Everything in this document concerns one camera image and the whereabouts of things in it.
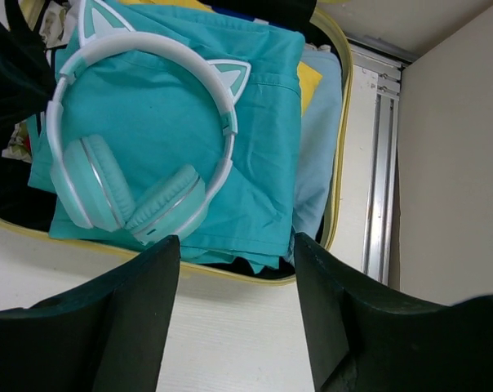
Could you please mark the cream printed zip pouch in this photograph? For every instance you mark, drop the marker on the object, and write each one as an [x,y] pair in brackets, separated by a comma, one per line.
[48,25]

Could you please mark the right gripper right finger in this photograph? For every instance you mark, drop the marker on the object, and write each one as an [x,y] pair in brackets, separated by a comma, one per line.
[364,336]

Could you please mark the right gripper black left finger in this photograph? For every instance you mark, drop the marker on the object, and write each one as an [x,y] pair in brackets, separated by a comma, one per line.
[108,334]

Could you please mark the yellow suitcase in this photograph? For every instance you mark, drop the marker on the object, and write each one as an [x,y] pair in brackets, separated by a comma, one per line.
[318,28]

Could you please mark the light blue shirt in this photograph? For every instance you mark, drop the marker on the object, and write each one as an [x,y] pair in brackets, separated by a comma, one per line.
[318,141]

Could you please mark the teal cat-ear headphones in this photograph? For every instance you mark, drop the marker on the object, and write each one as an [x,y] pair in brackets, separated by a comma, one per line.
[141,130]

